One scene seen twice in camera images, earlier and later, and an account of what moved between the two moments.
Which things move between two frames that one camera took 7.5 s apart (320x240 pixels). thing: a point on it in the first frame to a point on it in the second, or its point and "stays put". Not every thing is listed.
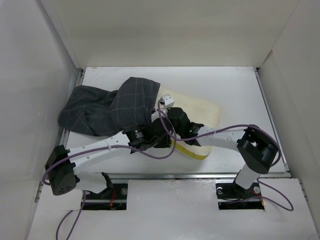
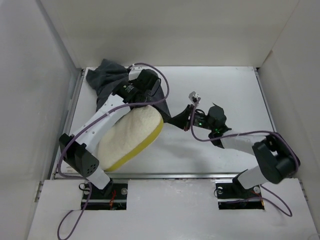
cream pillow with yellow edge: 202,112 to 130,138
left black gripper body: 163,143 to 146,99
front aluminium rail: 186,175 stays put
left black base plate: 113,197 stays put
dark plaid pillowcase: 107,113 to 104,78
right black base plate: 231,196 stays put
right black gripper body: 178,131 to 200,121
